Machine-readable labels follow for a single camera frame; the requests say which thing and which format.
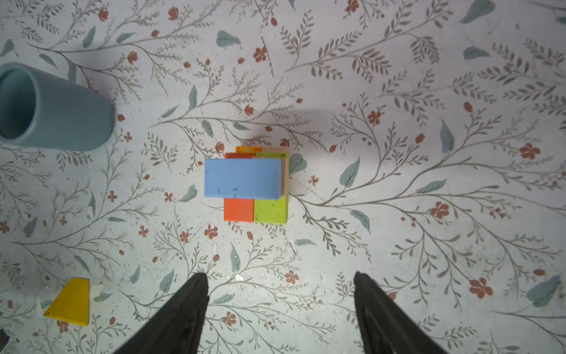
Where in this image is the yellow wood block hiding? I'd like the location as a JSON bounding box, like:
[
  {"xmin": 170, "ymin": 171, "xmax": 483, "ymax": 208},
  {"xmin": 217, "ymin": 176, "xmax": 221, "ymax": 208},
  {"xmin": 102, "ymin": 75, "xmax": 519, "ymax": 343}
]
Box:
[{"xmin": 44, "ymin": 277, "xmax": 90, "ymax": 326}]

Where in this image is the orange yellow cylinder block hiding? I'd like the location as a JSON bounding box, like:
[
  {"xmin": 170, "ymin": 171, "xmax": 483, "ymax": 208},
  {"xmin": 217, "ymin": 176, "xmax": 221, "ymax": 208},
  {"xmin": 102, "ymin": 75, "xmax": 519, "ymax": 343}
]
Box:
[{"xmin": 236, "ymin": 146, "xmax": 262, "ymax": 155}]

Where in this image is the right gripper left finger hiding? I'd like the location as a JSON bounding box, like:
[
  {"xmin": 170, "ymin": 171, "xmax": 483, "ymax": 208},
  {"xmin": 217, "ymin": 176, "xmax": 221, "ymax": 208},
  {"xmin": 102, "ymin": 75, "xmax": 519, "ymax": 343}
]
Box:
[{"xmin": 116, "ymin": 273, "xmax": 209, "ymax": 354}]

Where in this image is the natural wood rectangular block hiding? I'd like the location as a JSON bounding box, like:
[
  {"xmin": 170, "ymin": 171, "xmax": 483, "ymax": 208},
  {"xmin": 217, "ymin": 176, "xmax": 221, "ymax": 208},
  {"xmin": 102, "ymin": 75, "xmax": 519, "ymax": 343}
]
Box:
[{"xmin": 260, "ymin": 147, "xmax": 290, "ymax": 196}]

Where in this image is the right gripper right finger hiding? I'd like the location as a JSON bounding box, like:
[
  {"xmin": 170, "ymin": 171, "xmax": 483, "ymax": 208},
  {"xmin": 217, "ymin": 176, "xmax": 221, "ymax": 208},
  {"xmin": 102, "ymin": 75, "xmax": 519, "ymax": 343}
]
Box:
[{"xmin": 354, "ymin": 271, "xmax": 446, "ymax": 354}]

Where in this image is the green wood block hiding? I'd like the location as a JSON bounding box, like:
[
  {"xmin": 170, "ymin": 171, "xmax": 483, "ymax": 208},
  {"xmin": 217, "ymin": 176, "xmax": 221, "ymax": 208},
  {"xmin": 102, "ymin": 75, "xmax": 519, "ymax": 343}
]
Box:
[{"xmin": 254, "ymin": 153, "xmax": 288, "ymax": 225}]

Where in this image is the red wood block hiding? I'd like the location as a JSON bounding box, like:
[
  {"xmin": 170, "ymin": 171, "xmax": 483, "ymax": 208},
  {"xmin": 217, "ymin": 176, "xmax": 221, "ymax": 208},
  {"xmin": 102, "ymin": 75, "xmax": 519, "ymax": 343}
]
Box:
[{"xmin": 224, "ymin": 162, "xmax": 254, "ymax": 222}]

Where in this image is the blue wood block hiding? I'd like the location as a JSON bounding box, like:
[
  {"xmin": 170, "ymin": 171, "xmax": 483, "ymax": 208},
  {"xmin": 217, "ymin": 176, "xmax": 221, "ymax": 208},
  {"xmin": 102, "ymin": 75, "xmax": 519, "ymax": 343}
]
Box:
[{"xmin": 204, "ymin": 159, "xmax": 282, "ymax": 200}]

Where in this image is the teal ceramic cup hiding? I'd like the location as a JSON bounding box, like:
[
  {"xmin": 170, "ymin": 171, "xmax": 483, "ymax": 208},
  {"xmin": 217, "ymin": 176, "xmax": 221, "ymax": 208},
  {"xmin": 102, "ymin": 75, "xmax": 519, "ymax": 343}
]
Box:
[{"xmin": 1, "ymin": 62, "xmax": 114, "ymax": 151}]

